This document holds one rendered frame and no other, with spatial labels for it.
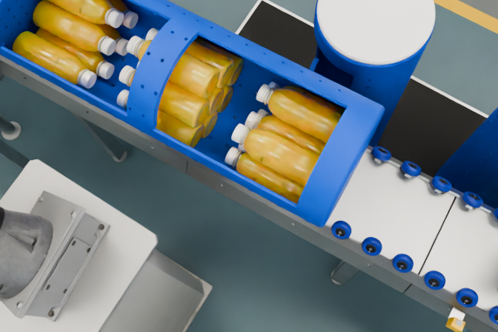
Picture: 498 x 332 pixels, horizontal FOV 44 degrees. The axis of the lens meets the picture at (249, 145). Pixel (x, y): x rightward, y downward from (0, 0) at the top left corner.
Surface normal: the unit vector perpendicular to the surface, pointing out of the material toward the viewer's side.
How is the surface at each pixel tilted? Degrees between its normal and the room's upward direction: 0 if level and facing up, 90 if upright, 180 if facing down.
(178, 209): 0
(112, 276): 0
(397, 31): 0
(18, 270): 30
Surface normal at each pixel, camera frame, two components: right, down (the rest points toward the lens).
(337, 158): -0.18, -0.04
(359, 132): 0.04, -0.44
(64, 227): -0.66, -0.51
